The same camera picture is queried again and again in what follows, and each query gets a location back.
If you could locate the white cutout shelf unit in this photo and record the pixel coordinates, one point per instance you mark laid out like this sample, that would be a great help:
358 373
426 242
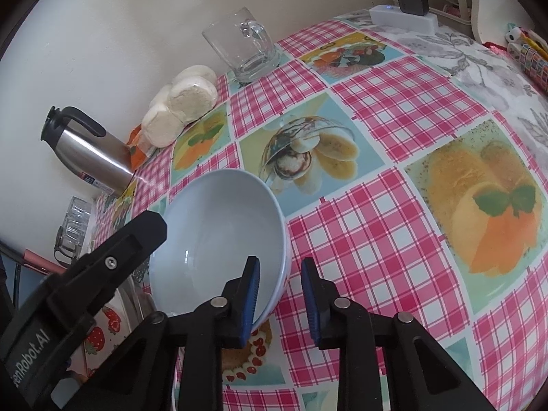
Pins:
487 21

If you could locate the checkered fruit tablecloth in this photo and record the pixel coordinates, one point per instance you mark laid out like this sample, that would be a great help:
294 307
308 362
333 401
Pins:
436 208

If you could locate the colourful snack package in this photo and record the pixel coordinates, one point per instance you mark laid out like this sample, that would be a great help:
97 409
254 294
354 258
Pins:
530 51

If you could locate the stainless steel round pan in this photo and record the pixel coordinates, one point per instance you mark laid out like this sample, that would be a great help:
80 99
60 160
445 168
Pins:
137 304

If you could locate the clear glass mug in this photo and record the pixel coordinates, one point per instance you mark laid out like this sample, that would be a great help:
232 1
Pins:
244 45

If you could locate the bag of white buns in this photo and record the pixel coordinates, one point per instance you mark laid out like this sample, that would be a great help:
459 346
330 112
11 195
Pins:
190 95

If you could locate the white power strip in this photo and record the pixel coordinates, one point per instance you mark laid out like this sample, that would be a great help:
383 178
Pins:
392 16

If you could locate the upturned drinking glass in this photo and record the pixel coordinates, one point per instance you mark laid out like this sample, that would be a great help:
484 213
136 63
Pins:
80 213
72 238

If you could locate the pink chair back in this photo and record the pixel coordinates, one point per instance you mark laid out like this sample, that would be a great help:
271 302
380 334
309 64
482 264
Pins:
38 262

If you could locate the stainless steel thermos jug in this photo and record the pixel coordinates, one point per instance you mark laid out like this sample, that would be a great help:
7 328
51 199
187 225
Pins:
88 150

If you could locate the orange snack packet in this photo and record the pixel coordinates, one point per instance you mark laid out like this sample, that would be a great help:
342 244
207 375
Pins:
140 148

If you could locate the glass teapot black handle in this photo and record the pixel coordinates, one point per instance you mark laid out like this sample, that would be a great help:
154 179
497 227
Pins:
64 257

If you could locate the light blue bowl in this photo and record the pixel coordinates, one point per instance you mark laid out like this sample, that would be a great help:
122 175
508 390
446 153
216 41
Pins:
214 224

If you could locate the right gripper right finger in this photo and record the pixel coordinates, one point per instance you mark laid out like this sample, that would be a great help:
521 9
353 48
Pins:
420 374

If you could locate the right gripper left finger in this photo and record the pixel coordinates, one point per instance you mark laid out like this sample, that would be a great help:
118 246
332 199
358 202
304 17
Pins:
175 362

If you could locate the red patterned white bowl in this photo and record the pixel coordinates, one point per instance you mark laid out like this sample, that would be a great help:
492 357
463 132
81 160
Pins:
109 331

